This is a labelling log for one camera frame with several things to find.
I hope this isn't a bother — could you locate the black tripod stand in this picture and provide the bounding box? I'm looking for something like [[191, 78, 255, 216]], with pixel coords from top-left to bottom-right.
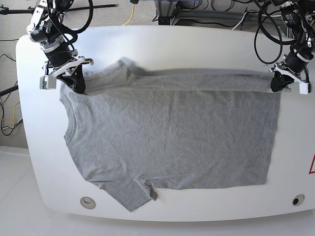
[[0, 0, 116, 34]]

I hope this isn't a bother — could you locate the white cable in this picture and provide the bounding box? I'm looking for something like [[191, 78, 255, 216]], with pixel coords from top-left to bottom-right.
[[231, 9, 300, 30]]

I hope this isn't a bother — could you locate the yellow cable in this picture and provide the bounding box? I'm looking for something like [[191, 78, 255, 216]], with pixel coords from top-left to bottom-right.
[[122, 2, 135, 26]]

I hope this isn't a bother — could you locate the grey T-shirt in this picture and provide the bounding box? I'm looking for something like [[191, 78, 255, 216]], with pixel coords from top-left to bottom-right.
[[60, 61, 281, 211]]

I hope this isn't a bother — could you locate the red triangle warning sticker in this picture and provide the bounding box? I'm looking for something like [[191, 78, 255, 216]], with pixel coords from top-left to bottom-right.
[[309, 155, 315, 174]]

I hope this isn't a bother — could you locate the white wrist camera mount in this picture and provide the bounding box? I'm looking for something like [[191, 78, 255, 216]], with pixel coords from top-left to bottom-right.
[[39, 57, 94, 89]]

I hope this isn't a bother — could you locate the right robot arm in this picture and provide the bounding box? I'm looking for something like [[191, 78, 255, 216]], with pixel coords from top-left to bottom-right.
[[27, 0, 94, 93]]

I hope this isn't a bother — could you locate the black floor cables left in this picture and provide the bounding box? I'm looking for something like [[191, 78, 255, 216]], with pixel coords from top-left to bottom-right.
[[0, 53, 23, 136]]

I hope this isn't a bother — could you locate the table grommet hole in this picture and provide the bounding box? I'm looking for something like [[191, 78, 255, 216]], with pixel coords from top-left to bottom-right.
[[292, 194, 305, 206], [80, 197, 96, 209]]

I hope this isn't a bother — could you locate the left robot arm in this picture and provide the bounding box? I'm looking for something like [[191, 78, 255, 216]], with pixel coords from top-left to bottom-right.
[[254, 0, 315, 94]]

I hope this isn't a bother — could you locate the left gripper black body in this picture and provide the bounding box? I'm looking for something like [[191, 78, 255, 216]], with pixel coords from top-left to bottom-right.
[[285, 51, 312, 73]]

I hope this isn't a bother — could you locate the aluminium frame stand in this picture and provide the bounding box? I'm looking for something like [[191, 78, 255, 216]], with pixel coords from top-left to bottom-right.
[[155, 0, 296, 39]]

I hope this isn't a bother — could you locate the left table grommet hole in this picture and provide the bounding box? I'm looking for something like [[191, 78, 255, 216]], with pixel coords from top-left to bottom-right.
[[80, 197, 96, 209]]

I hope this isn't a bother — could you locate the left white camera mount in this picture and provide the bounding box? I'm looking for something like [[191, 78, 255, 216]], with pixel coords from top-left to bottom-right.
[[270, 62, 312, 95]]

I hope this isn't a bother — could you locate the right table grommet hole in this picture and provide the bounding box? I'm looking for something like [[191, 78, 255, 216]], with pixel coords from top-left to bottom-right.
[[292, 194, 305, 206]]

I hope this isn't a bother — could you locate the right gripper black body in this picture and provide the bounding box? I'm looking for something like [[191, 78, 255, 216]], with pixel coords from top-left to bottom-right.
[[46, 49, 77, 68]]

